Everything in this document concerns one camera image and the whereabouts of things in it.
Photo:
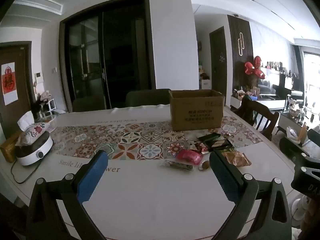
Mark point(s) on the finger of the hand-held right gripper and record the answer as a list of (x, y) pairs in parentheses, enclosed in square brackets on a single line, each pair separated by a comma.
[(293, 151)]

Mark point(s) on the white wicker basket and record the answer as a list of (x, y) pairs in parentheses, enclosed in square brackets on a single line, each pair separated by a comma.
[(48, 123)]

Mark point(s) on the white low table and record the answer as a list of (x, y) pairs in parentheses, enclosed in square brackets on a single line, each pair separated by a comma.
[(272, 105)]

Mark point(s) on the orange brown snack packet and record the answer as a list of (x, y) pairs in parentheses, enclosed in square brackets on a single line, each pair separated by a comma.
[(237, 159)]

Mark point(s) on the grey sofa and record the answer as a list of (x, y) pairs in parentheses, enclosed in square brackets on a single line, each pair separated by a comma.
[(271, 90)]

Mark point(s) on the brown cardboard box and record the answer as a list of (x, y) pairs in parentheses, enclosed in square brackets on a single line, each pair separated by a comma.
[(196, 112)]

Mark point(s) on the dark picture snack packet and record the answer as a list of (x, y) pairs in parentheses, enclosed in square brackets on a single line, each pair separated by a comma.
[(220, 145)]

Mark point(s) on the white electric cooker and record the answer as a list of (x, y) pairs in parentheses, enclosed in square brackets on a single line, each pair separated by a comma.
[(35, 152)]

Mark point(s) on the small round brown candy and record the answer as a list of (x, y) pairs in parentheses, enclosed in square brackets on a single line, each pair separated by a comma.
[(205, 165)]

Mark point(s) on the black snack packet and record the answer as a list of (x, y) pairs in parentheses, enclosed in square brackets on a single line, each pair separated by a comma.
[(208, 137)]

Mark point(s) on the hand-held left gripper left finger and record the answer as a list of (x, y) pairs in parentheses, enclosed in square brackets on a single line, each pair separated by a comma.
[(92, 177)]

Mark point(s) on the brown entrance door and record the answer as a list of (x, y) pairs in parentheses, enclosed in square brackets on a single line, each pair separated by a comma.
[(20, 85)]

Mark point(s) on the dark room door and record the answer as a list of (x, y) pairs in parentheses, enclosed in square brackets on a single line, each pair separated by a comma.
[(218, 62)]

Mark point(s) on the red foil balloons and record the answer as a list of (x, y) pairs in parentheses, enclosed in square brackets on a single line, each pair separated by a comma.
[(255, 68)]

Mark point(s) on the dark sliding glass door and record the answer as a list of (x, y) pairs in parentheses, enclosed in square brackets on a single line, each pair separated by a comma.
[(107, 55)]

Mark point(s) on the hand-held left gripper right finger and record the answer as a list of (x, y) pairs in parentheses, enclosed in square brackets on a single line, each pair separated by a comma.
[(223, 177)]

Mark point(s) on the red white small packet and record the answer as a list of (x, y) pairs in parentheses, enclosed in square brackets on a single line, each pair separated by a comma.
[(199, 147)]

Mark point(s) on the floral cloth tissue cover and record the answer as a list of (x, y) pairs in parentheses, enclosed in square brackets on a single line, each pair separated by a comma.
[(32, 131)]

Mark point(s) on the red white door poster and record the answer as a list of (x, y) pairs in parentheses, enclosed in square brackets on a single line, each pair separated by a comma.
[(8, 83)]

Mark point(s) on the white stool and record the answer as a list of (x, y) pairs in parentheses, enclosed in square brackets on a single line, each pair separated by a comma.
[(53, 106)]

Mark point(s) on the wall intercom panel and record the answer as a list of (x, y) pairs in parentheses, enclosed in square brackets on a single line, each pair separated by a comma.
[(38, 77)]

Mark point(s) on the yellow wooden box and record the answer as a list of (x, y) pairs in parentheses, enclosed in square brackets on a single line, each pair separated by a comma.
[(8, 147)]

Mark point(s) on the long dark snack bar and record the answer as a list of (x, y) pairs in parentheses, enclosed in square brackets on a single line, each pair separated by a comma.
[(177, 166)]

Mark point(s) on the dark slatted wall panel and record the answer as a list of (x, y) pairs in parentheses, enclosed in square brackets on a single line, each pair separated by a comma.
[(241, 62)]

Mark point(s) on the pink snack packet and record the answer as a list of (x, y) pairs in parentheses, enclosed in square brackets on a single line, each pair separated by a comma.
[(188, 156)]

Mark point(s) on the dark wooden chair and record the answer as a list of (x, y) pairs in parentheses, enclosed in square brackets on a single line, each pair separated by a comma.
[(261, 116)]

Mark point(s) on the dark green chair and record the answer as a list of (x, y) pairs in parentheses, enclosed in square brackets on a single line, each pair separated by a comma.
[(148, 97)]

